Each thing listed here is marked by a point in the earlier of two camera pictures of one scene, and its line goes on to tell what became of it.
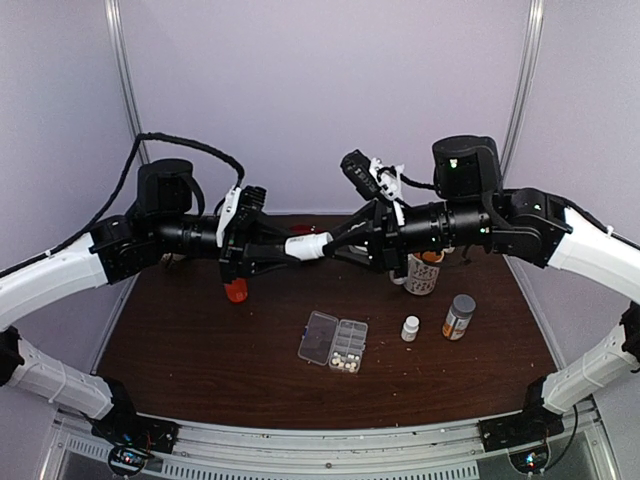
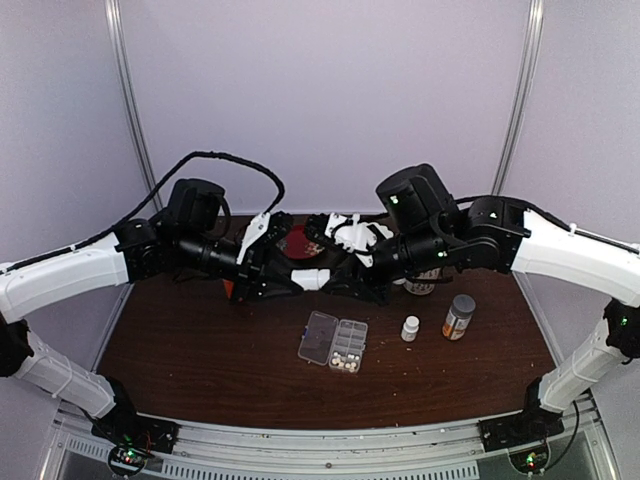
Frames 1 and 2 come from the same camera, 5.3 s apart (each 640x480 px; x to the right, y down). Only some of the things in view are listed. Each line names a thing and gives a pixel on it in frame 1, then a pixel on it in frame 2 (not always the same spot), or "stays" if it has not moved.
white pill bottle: x=308 y=247 → x=311 y=279
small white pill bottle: x=410 y=329 stays
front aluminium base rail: x=577 y=446 stays
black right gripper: x=381 y=216 → x=363 y=288
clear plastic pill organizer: x=336 y=343 stays
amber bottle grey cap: x=458 y=317 stays
